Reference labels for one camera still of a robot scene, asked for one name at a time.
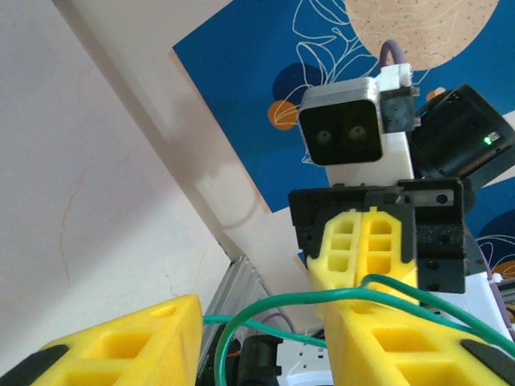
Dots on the white power strip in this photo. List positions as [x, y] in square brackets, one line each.
[301, 356]

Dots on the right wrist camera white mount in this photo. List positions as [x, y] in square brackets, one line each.
[342, 132]

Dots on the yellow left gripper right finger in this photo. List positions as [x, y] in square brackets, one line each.
[362, 362]

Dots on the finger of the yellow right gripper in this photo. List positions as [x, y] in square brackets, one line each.
[396, 277]
[322, 273]

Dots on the wide aluminium base rail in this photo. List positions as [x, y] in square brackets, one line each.
[229, 289]

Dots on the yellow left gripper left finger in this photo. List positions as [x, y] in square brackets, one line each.
[120, 350]

